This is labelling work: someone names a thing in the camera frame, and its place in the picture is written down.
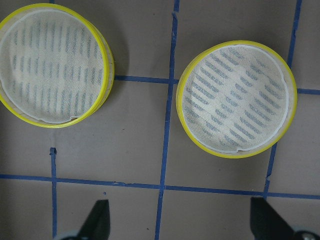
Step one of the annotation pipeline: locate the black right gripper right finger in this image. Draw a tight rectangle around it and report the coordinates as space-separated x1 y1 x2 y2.
250 197 300 240

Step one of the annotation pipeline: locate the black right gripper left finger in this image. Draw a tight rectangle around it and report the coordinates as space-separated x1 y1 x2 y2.
77 199 111 240

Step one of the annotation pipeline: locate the yellow steamer basket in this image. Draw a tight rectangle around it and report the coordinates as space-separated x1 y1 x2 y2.
0 3 115 128
175 40 297 159

